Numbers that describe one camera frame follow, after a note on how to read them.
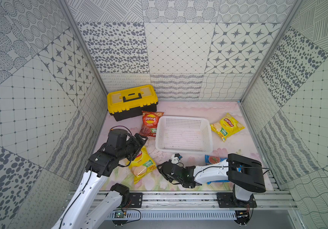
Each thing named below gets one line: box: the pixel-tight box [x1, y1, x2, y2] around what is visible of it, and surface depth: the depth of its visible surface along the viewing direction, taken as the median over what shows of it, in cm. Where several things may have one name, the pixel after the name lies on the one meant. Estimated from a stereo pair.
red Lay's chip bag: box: [139, 110, 164, 137], surface depth 100 cm
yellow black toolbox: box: [106, 84, 159, 122], surface depth 102 cm
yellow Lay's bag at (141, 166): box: [126, 145, 157, 186], surface depth 82 cm
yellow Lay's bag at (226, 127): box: [209, 112, 246, 143], surface depth 100 cm
